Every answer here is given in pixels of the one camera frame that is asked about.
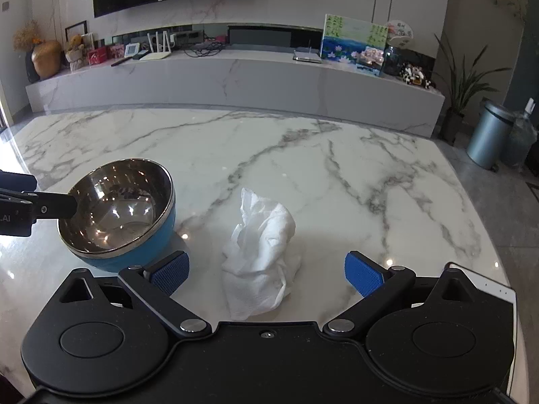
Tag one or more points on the plush toy in pot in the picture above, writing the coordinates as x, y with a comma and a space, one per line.
75, 53

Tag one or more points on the grey trash can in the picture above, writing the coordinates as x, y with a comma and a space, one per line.
490, 134

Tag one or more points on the white tablet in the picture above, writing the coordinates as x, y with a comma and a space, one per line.
503, 292

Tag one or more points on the water jug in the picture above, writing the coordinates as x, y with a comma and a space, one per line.
521, 138

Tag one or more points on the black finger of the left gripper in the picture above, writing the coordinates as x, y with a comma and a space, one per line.
45, 205
17, 182

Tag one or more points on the blue steel bowl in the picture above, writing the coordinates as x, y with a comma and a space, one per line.
126, 212

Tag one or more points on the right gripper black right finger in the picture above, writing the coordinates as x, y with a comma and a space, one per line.
382, 291

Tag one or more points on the lotus painting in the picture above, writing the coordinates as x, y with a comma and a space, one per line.
354, 44

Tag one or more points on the potted green plant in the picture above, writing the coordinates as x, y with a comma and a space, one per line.
464, 82

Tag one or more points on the marble tv console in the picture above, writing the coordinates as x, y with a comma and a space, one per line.
250, 79

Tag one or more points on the red tissue box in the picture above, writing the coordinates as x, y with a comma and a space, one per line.
97, 56

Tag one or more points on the golden round vase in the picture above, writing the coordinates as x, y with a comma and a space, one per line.
46, 58

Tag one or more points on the white paper towel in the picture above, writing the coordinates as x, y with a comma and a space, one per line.
261, 257

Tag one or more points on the white wifi router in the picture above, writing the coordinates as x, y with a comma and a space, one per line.
159, 46

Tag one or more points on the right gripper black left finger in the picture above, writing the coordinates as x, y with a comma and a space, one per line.
153, 286

